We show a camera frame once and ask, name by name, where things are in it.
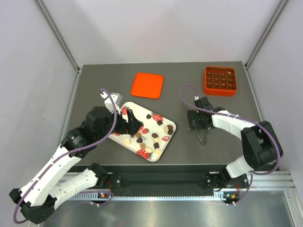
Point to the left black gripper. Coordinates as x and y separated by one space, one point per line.
134 124

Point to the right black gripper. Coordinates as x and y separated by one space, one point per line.
193 115

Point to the white strawberry tray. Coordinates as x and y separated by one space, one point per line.
149 127

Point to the brown oval chocolate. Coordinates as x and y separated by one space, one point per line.
170 130

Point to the cream oval chocolate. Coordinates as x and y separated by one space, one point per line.
166 129

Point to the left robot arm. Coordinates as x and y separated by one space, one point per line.
38 199

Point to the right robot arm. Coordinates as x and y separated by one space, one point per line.
260 144

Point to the tan ribbed round chocolate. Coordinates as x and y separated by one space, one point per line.
138 134

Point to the dark heart chocolate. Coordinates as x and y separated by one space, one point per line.
139 140

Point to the brown dome chocolate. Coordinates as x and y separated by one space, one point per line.
154 135

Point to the cream almond chocolate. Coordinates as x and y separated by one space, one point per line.
148 150

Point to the dark small square chocolate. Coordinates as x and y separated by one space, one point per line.
156 145

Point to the white cube chocolate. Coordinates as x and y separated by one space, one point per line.
157 151

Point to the orange box lid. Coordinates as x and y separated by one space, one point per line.
147 85

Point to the orange compartment box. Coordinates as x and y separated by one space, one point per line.
220 81

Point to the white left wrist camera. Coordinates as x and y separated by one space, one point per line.
116 97

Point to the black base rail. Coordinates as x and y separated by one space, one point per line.
170 180

